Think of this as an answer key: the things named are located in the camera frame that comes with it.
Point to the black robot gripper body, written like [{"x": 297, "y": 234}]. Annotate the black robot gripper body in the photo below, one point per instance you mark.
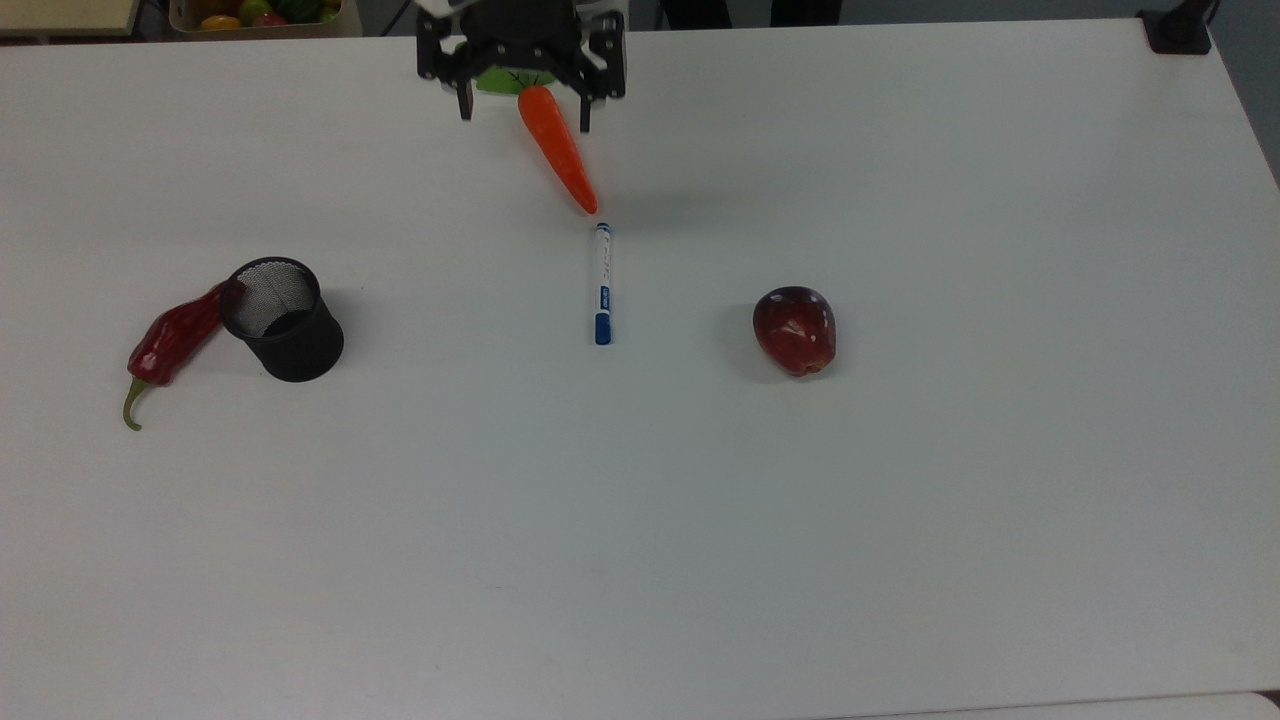
[{"x": 520, "y": 35}]

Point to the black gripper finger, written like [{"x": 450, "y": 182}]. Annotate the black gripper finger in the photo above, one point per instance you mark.
[
  {"x": 603, "y": 70},
  {"x": 438, "y": 60}
]

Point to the white marker with blue cap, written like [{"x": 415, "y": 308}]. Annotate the white marker with blue cap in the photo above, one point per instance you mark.
[{"x": 603, "y": 285}]

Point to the orange toy carrot, green leaves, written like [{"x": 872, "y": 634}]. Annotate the orange toy carrot, green leaves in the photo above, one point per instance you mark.
[{"x": 558, "y": 145}]

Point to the beige fruit basket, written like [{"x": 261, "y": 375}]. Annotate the beige fruit basket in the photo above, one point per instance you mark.
[{"x": 320, "y": 28}]

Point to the dark green toy vegetable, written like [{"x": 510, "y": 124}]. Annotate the dark green toy vegetable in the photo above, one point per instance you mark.
[{"x": 298, "y": 8}]

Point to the light green toy fruit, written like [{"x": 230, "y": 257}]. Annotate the light green toy fruit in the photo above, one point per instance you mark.
[{"x": 255, "y": 9}]

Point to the yellow toy fruit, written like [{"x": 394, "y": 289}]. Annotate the yellow toy fruit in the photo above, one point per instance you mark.
[{"x": 220, "y": 22}]

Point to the black mesh pen cup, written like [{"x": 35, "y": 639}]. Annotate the black mesh pen cup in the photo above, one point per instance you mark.
[{"x": 295, "y": 335}]

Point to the dark red apple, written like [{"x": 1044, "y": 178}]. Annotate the dark red apple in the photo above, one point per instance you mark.
[{"x": 795, "y": 330}]

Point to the red chili pepper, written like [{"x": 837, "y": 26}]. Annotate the red chili pepper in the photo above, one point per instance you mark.
[{"x": 175, "y": 335}]

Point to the light wooden table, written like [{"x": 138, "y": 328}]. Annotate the light wooden table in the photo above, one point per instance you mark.
[{"x": 60, "y": 15}]

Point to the black table clamp mount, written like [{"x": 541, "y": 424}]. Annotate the black table clamp mount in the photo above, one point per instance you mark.
[{"x": 1178, "y": 28}]

